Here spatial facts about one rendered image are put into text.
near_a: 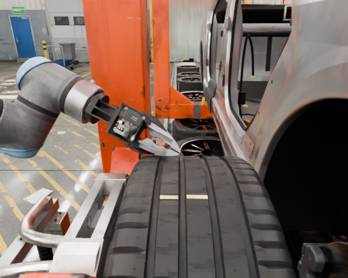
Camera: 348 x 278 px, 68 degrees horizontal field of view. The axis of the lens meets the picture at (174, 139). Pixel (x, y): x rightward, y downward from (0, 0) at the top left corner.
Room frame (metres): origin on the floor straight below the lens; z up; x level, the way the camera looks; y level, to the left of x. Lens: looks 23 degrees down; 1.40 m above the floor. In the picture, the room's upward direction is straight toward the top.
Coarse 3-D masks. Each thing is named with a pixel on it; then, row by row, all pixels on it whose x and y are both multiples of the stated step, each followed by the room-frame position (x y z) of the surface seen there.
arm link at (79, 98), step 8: (72, 88) 0.53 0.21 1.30; (80, 88) 0.53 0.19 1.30; (88, 88) 0.54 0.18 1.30; (96, 88) 0.55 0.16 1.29; (72, 96) 0.52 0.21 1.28; (80, 96) 0.52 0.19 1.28; (88, 96) 0.52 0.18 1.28; (64, 104) 0.52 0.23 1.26; (72, 104) 0.52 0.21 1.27; (80, 104) 0.51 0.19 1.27; (88, 104) 0.53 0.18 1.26; (72, 112) 0.52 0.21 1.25; (80, 112) 0.51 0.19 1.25; (80, 120) 0.52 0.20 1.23
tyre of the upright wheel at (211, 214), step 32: (160, 160) 0.48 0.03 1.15; (192, 160) 0.45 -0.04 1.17; (224, 160) 0.48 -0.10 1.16; (128, 192) 0.34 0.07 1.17; (160, 192) 0.33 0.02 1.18; (192, 192) 0.34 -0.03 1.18; (224, 192) 0.33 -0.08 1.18; (256, 192) 0.33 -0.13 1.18; (128, 224) 0.28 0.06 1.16; (160, 224) 0.28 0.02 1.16; (192, 224) 0.28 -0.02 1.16; (224, 224) 0.28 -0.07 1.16; (256, 224) 0.28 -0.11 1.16; (128, 256) 0.24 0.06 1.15; (160, 256) 0.24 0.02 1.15; (192, 256) 0.24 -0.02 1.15; (224, 256) 0.24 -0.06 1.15; (256, 256) 0.24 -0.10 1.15; (288, 256) 0.24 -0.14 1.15
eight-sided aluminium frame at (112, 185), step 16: (112, 176) 0.48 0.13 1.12; (128, 176) 0.50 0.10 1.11; (96, 192) 0.42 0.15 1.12; (112, 192) 0.42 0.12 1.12; (80, 208) 0.37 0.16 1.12; (96, 208) 0.40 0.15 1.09; (112, 208) 0.37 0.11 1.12; (80, 224) 0.33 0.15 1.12; (112, 224) 0.35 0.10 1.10; (64, 240) 0.29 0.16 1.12; (80, 240) 0.29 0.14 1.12; (96, 240) 0.29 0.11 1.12; (64, 256) 0.27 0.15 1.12; (80, 256) 0.27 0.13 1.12; (96, 256) 0.27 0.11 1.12; (64, 272) 0.25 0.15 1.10; (80, 272) 0.25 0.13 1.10; (96, 272) 0.25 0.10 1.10
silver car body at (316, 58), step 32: (224, 0) 2.67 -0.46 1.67; (320, 0) 0.53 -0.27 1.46; (224, 32) 1.78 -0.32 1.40; (256, 32) 2.56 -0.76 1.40; (288, 32) 2.55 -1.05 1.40; (320, 32) 0.51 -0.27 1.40; (224, 64) 1.66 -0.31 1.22; (256, 64) 2.75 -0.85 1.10; (288, 64) 0.68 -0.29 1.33; (320, 64) 0.48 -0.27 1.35; (224, 96) 1.58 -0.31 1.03; (256, 96) 2.47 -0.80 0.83; (288, 96) 0.59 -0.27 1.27; (224, 128) 1.36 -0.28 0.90; (256, 128) 0.87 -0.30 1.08; (256, 160) 0.75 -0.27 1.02
